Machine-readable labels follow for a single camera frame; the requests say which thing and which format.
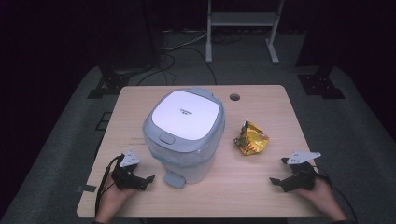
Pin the person's right hand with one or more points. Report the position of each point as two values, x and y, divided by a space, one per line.
323 196

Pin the black metal stand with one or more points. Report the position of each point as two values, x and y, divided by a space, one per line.
115 77
320 84

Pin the person's left hand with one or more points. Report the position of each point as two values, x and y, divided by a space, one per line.
109 202

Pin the grey-blue trash can white lid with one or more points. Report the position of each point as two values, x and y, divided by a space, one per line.
186 115

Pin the grey tape strip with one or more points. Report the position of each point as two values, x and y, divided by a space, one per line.
87 188

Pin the yellow snack wrapper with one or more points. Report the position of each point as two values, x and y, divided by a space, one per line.
251 140

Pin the white metal stand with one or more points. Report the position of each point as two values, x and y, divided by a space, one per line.
243 19

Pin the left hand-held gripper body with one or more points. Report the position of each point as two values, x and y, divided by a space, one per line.
124 178

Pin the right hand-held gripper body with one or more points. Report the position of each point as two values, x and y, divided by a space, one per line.
302 179

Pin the dark floor socket plate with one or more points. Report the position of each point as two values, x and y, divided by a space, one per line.
104 121

